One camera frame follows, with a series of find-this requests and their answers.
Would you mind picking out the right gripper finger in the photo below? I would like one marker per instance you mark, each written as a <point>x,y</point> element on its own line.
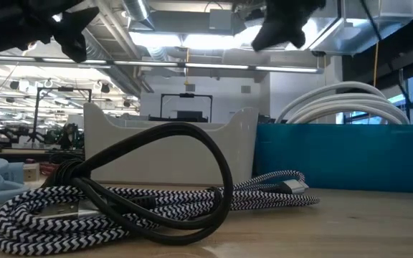
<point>271,34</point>
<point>298,36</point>

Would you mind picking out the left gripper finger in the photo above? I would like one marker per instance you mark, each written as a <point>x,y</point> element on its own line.
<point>79,19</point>
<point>74,46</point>

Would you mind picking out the grey ceiling box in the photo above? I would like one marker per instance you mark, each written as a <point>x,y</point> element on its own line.
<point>221,19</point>

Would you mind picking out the long ceiling light strip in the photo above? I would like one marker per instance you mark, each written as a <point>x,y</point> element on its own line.
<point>213,66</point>

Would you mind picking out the teal plastic bin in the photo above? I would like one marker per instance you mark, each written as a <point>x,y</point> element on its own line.
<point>335,157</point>

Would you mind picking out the small white box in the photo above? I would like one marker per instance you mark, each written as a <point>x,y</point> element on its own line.
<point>31,172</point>

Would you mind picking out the light grey plastic bin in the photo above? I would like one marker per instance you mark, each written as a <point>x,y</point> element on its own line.
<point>178,157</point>

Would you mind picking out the large black rig frame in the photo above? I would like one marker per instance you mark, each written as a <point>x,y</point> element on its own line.
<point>63,89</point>

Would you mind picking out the round silver duct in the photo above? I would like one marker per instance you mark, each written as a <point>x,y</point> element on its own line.
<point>138,12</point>

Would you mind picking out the silver rectangular ventilation duct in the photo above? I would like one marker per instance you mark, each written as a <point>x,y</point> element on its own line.
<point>364,36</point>

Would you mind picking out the small black rig frame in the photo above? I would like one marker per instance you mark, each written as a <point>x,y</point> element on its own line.
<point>186,95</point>

